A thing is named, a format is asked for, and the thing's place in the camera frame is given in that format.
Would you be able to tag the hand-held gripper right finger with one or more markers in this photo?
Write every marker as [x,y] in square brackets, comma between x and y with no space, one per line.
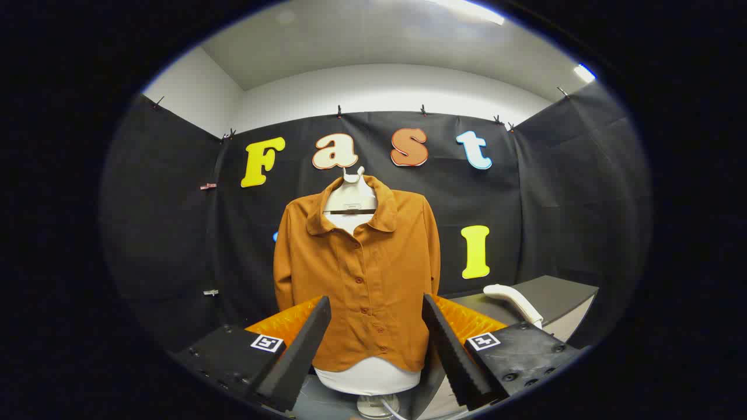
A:
[455,356]

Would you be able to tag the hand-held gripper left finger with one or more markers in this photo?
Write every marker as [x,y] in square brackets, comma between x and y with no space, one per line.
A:
[297,356]

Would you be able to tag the white garment steamer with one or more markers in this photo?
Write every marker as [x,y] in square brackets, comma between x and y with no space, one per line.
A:
[513,297]

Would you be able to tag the brown button-up shirt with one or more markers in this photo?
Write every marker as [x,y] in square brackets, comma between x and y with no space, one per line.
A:
[362,274]

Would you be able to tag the white mannequin torso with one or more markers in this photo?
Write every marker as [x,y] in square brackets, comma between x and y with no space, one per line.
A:
[367,380]

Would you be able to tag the grey table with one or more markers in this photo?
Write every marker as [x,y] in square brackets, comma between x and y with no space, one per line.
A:
[554,291]

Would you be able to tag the black backdrop cloth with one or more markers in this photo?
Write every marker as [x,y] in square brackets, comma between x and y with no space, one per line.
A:
[175,233]

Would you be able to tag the row of black clips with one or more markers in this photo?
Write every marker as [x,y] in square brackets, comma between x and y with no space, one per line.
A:
[339,112]

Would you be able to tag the small ceiling light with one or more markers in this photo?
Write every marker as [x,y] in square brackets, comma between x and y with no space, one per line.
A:
[584,73]

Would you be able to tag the long ceiling light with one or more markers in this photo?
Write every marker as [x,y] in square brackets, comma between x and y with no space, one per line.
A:
[473,11]

